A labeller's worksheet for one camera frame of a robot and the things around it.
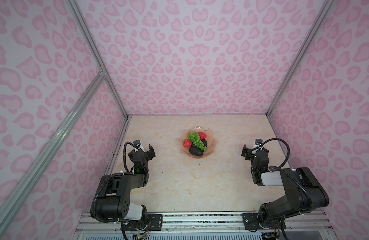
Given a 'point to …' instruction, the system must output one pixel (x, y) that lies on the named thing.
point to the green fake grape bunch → (194, 137)
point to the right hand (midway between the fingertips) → (254, 144)
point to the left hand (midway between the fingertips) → (142, 145)
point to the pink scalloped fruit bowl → (211, 142)
